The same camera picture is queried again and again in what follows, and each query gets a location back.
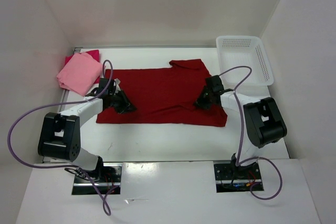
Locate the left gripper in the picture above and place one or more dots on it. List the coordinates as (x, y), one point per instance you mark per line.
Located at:
(126, 106)

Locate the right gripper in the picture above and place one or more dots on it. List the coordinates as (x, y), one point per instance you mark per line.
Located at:
(203, 105)

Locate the dark red t shirt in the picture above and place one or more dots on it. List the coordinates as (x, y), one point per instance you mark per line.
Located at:
(164, 95)

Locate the pink t shirt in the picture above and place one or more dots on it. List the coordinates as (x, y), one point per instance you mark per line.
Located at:
(80, 73)

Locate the magenta t shirt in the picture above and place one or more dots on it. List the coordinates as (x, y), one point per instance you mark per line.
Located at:
(95, 54)

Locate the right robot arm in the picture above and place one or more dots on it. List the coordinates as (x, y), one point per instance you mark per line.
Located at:
(261, 122)

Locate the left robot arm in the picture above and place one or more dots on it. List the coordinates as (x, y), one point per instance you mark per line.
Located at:
(60, 136)

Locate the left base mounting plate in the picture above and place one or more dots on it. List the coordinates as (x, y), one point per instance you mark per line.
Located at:
(111, 180)

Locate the base mounting plate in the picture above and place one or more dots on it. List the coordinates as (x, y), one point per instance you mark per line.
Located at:
(111, 180)
(231, 180)

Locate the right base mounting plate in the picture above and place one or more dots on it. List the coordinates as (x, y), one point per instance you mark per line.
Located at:
(231, 180)

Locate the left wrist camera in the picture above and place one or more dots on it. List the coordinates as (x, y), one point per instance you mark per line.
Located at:
(117, 81)

